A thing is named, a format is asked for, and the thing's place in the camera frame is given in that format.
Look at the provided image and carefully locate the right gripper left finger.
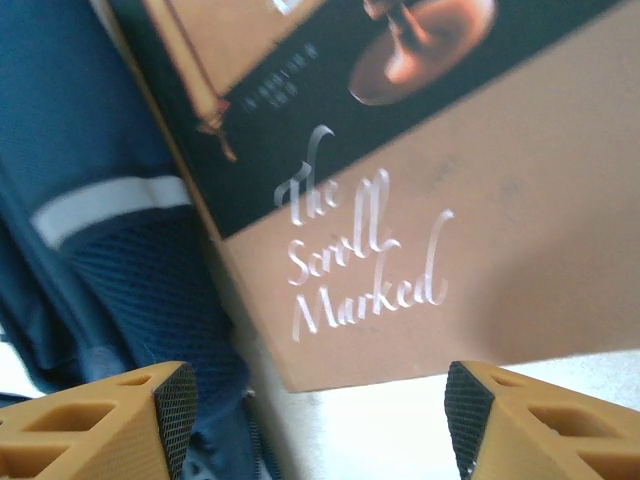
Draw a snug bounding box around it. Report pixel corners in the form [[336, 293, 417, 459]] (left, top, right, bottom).
[[0, 360, 199, 480]]

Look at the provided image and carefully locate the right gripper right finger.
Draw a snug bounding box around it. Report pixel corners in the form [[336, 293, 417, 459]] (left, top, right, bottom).
[[444, 359, 640, 480]]

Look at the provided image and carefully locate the navy blue backpack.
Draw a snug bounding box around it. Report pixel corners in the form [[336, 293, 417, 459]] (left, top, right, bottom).
[[0, 0, 281, 480]]

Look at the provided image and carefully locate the brown black paperback book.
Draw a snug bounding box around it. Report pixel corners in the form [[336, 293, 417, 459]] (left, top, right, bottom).
[[107, 0, 640, 394]]

